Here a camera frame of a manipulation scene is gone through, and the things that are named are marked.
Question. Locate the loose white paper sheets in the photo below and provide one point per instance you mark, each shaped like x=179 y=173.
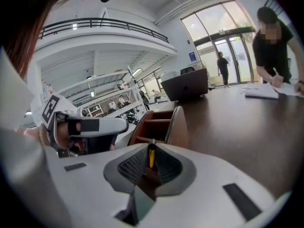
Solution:
x=291 y=89

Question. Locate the person's left forearm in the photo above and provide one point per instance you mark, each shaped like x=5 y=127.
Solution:
x=25 y=133

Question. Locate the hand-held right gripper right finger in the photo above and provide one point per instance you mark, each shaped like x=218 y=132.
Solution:
x=204 y=189

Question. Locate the small dark wooden organiser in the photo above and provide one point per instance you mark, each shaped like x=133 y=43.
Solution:
x=154 y=127

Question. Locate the white pen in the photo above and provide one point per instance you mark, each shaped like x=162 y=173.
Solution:
x=276 y=72

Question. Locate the grey laptop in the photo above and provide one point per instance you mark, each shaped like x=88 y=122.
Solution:
x=187 y=87

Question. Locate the blue wall sign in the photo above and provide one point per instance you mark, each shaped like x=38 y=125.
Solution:
x=192 y=56

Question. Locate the person's left hand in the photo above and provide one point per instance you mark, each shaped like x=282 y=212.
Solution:
x=62 y=132

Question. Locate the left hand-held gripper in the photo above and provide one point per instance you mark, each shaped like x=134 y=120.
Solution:
x=51 y=109

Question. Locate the short black railing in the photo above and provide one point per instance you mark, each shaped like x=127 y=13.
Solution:
x=273 y=5

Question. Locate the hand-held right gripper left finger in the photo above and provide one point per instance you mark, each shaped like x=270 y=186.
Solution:
x=90 y=189

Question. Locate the white shelving unit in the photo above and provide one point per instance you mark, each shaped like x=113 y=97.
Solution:
x=96 y=110

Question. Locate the white open notebook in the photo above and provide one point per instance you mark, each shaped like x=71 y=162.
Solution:
x=260 y=92

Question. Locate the glass entrance door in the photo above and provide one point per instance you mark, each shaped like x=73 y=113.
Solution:
x=221 y=32

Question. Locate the long black mezzanine railing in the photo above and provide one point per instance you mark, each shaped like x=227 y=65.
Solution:
x=107 y=24

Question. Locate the small yellow object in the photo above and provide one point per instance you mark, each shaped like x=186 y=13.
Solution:
x=151 y=157

